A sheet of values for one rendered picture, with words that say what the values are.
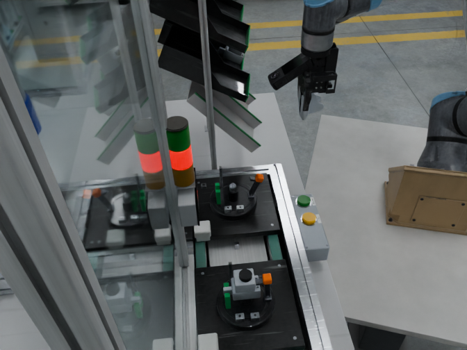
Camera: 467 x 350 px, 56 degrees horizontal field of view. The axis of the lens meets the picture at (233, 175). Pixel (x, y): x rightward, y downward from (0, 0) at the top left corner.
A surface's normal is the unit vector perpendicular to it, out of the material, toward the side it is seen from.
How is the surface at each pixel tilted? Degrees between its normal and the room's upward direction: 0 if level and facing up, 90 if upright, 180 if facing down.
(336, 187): 0
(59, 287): 90
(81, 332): 90
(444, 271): 0
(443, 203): 90
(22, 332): 0
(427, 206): 90
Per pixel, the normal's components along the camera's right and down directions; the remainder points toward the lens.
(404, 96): -0.03, -0.73
